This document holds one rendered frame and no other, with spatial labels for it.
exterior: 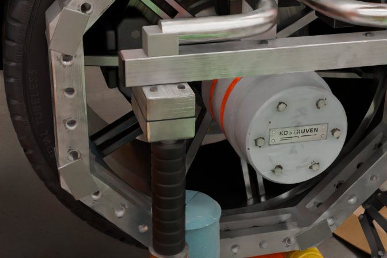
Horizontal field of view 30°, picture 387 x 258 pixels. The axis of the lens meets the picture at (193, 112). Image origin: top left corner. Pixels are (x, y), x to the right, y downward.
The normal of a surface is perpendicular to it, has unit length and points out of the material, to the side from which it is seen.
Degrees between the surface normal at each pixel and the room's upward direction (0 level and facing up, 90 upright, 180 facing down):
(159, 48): 90
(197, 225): 45
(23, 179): 0
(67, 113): 90
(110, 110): 0
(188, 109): 90
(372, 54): 90
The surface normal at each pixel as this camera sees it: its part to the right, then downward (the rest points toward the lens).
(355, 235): 0.01, -0.93
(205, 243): 0.56, 0.30
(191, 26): 0.21, -0.25
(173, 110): 0.25, 0.40
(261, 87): -0.53, -0.71
